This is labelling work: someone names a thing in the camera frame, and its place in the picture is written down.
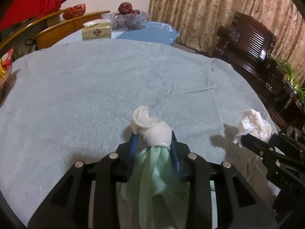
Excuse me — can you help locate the wooden tv cabinet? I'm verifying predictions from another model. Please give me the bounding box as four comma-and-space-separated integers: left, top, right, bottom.
1, 9, 109, 59

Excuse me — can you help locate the tissue box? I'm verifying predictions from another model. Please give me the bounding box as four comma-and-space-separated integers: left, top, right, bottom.
82, 19, 112, 40

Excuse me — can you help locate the green rubber glove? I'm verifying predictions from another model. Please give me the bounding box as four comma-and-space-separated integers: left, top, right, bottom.
121, 106, 189, 228

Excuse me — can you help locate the glass fruit bowl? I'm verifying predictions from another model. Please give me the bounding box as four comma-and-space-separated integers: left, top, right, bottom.
101, 12, 153, 30

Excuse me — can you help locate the red snack bag pile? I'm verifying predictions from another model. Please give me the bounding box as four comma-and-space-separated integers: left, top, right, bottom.
1, 47, 14, 89

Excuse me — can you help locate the beige patterned curtain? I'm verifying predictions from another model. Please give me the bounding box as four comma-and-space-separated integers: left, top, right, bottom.
149, 0, 304, 82

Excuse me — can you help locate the red orange bag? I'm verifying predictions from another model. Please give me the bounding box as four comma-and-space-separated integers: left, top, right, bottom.
63, 3, 86, 20

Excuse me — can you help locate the blue tablecloth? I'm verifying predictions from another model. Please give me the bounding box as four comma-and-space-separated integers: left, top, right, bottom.
54, 20, 181, 47

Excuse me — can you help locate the dark wooden armchair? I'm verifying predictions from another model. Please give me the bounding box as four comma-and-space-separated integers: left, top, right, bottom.
211, 11, 284, 104

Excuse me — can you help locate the green potted plant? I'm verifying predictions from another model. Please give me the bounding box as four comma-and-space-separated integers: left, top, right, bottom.
276, 57, 304, 100

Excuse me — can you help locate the large white tissue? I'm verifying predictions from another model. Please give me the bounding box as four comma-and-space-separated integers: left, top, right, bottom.
233, 109, 274, 147

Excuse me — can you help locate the grey-blue table towel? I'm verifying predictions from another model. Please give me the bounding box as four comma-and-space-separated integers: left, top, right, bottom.
0, 38, 282, 227

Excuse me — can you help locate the dark wooden side table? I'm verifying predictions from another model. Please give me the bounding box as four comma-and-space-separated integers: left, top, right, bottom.
266, 73, 304, 132

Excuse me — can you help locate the red cloth cover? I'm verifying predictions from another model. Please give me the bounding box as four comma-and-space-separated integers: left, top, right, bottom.
0, 0, 69, 33

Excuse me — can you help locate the red apple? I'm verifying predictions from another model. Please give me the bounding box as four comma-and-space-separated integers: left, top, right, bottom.
118, 2, 133, 15

